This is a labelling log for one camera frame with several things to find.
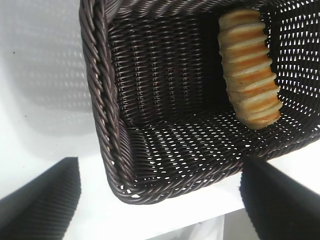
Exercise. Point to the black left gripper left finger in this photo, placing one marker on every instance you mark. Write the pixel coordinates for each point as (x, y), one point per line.
(35, 207)

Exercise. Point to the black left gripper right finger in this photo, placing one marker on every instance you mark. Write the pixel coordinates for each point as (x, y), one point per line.
(285, 207)

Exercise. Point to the long striped bread roll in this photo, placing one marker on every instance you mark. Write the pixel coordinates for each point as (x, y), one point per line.
(247, 70)

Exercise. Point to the dark brown woven basket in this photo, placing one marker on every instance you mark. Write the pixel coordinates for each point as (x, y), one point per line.
(160, 75)

